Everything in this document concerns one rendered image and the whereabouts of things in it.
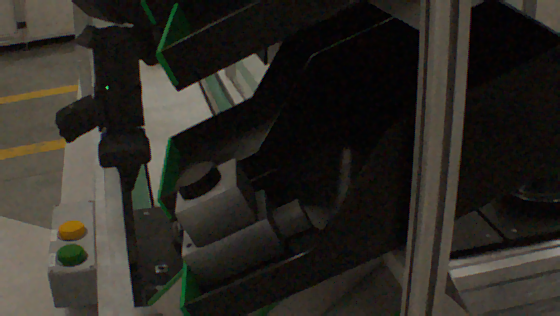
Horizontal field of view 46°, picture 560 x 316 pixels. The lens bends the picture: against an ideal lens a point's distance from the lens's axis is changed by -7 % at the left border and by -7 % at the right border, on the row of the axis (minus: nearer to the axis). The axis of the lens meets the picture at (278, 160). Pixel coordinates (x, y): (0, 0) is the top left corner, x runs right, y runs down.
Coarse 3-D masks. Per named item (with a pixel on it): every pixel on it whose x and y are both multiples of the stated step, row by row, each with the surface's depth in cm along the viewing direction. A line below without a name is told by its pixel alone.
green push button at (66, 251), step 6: (66, 246) 95; (72, 246) 95; (78, 246) 95; (60, 252) 93; (66, 252) 93; (72, 252) 93; (78, 252) 93; (84, 252) 94; (60, 258) 92; (66, 258) 92; (72, 258) 92; (78, 258) 93
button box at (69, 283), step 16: (64, 208) 107; (80, 208) 107; (64, 240) 98; (80, 240) 98; (48, 256) 95; (48, 272) 91; (64, 272) 91; (80, 272) 91; (96, 272) 92; (64, 288) 92; (80, 288) 92; (96, 288) 93; (64, 304) 93; (80, 304) 93
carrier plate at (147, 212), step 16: (144, 208) 105; (160, 208) 105; (144, 224) 101; (160, 224) 101; (144, 240) 97; (160, 240) 97; (144, 256) 93; (160, 256) 93; (176, 256) 93; (144, 272) 89; (176, 272) 89; (144, 288) 86; (160, 288) 86
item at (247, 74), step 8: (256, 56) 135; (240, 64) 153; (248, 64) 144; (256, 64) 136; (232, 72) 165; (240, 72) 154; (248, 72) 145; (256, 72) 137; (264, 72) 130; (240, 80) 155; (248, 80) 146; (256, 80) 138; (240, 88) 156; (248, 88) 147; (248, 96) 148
